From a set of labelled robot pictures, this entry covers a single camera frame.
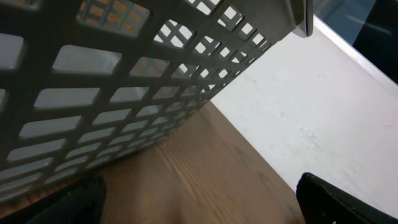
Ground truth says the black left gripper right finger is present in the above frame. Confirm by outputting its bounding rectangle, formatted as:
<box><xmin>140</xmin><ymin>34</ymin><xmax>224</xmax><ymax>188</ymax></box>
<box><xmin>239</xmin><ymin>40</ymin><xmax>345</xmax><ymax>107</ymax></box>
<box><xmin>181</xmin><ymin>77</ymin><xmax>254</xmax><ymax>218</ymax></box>
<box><xmin>296</xmin><ymin>172</ymin><xmax>397</xmax><ymax>224</ymax></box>

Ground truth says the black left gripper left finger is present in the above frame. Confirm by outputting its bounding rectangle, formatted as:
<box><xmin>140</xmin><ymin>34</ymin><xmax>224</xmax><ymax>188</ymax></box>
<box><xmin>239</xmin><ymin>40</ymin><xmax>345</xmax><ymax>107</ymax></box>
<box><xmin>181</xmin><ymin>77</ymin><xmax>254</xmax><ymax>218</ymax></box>
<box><xmin>1</xmin><ymin>174</ymin><xmax>106</xmax><ymax>224</ymax></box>

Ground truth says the grey plastic mesh basket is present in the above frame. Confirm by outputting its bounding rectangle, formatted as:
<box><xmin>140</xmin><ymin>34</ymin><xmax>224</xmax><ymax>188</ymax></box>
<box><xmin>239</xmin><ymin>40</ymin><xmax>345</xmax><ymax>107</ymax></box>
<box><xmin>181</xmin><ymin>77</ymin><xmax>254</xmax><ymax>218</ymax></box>
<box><xmin>1</xmin><ymin>0</ymin><xmax>313</xmax><ymax>203</ymax></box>

